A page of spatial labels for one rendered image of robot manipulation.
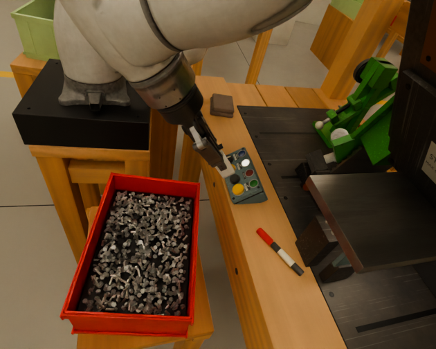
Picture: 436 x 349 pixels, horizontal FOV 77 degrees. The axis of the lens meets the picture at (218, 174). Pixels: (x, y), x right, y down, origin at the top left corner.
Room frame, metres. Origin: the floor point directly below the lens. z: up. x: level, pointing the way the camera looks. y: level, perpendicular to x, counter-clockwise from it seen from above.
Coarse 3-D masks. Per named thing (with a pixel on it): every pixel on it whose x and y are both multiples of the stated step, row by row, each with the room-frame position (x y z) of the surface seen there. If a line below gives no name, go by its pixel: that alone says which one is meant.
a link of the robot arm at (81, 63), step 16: (64, 16) 0.62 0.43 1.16; (64, 32) 0.61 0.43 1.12; (64, 48) 0.61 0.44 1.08; (80, 48) 0.61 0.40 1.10; (64, 64) 0.62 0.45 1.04; (80, 64) 0.61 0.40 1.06; (96, 64) 0.62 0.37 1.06; (80, 80) 0.61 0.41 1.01; (96, 80) 0.62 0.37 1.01; (112, 80) 0.65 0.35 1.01
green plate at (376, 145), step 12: (384, 108) 0.50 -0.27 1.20; (372, 120) 0.51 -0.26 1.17; (384, 120) 0.50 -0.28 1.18; (360, 132) 0.52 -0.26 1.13; (372, 132) 0.51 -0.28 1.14; (384, 132) 0.49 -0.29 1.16; (360, 144) 0.54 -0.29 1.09; (372, 144) 0.49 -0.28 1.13; (384, 144) 0.47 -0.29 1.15; (372, 156) 0.48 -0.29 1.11; (384, 156) 0.46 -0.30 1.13
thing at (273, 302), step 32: (224, 128) 0.73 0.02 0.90; (256, 160) 0.62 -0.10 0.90; (224, 192) 0.47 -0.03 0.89; (224, 224) 0.42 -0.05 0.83; (256, 224) 0.39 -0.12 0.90; (288, 224) 0.42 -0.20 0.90; (224, 256) 0.37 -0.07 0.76; (256, 256) 0.31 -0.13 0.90; (256, 288) 0.24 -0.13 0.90; (288, 288) 0.26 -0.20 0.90; (256, 320) 0.20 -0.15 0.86; (288, 320) 0.20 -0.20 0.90; (320, 320) 0.22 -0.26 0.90
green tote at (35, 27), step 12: (36, 0) 1.16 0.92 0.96; (48, 0) 1.26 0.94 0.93; (12, 12) 0.99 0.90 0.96; (24, 12) 1.05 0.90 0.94; (36, 12) 1.14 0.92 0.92; (48, 12) 1.24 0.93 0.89; (24, 24) 0.99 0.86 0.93; (36, 24) 1.00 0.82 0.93; (48, 24) 1.00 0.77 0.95; (24, 36) 0.99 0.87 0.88; (36, 36) 1.00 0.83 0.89; (48, 36) 1.01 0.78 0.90; (24, 48) 0.99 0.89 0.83; (36, 48) 0.99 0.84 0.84; (48, 48) 1.00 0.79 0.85
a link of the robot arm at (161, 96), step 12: (180, 60) 0.36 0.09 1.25; (168, 72) 0.34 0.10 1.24; (180, 72) 0.36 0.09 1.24; (192, 72) 0.39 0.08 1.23; (132, 84) 0.34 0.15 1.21; (144, 84) 0.33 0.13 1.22; (156, 84) 0.33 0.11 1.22; (168, 84) 0.34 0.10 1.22; (180, 84) 0.35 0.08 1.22; (192, 84) 0.37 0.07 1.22; (144, 96) 0.34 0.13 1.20; (156, 96) 0.33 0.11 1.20; (168, 96) 0.34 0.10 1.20; (180, 96) 0.35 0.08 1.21; (156, 108) 0.34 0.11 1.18
